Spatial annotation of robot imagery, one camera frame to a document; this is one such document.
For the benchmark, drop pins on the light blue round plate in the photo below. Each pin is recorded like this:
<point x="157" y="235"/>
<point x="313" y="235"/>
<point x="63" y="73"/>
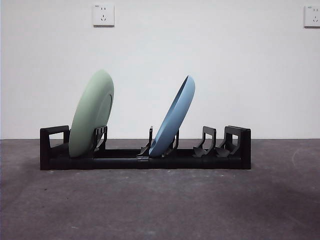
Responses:
<point x="172" y="120"/>

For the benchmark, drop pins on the white wall socket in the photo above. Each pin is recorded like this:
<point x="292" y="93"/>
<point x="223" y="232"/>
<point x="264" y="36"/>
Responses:
<point x="103" y="15"/>
<point x="312" y="16"/>

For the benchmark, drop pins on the pale green round plate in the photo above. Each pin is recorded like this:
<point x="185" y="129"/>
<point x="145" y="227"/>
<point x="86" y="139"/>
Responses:
<point x="90" y="115"/>

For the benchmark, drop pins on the black plastic plate rack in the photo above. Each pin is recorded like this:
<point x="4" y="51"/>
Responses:
<point x="187" y="162"/>

